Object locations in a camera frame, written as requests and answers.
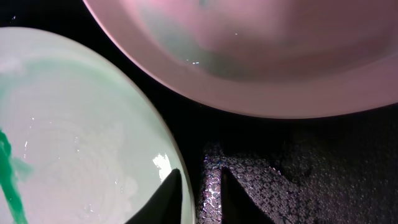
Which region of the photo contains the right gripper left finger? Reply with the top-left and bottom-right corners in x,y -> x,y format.
126,169 -> 182,224

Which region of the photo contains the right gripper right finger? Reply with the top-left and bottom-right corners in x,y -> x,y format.
220,167 -> 274,224

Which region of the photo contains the mint plate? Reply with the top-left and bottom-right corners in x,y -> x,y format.
1,27 -> 195,223

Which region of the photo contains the black round tray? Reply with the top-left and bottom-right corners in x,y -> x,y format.
1,0 -> 397,223

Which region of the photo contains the white plate top right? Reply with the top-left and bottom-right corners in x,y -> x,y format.
84,0 -> 397,119

